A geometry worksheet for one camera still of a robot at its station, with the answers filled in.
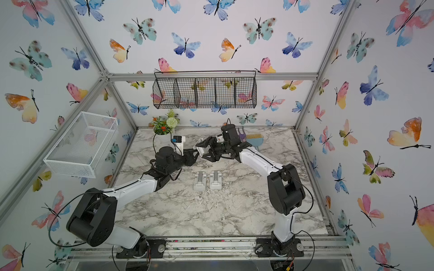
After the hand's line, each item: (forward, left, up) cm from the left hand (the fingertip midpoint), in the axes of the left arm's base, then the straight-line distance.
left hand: (198, 148), depth 85 cm
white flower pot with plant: (+20, +23, -4) cm, 31 cm away
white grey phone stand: (-8, -8, -18) cm, 21 cm away
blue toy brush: (+22, -35, -20) cm, 46 cm away
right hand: (-3, -1, +4) cm, 5 cm away
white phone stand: (-9, 0, -18) cm, 20 cm away
